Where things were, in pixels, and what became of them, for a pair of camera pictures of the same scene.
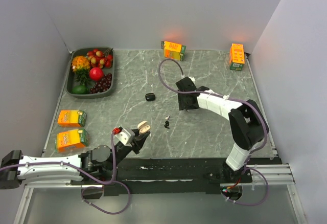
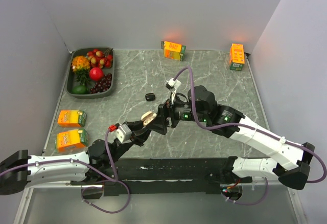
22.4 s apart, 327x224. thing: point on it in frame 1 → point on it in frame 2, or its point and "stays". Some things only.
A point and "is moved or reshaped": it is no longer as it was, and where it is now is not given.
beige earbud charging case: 143,127 is moved or reshaped
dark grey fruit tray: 71,81 stays
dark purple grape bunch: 102,85 stays
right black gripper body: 183,103 → 178,111
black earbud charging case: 150,96 stays
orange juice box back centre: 173,50 stays
